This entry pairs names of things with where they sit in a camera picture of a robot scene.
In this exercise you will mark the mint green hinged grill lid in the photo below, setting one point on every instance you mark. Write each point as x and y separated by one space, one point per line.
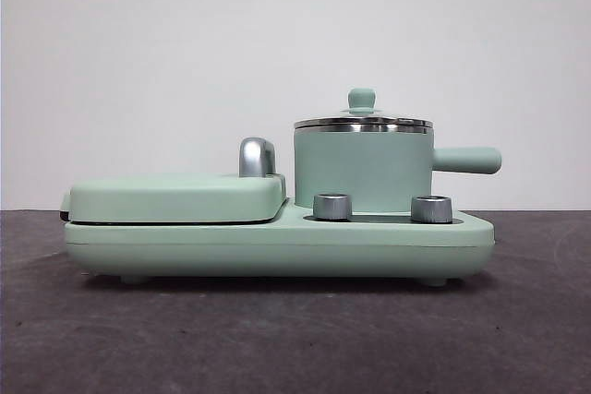
161 195

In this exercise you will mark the mint green breakfast machine base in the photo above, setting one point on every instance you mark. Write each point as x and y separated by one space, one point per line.
277 246

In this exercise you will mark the glass pot lid green knob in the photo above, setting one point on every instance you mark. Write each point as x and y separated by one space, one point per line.
361 99

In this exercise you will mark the silver control knob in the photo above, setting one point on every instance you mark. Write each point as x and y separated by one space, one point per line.
431 209
332 207

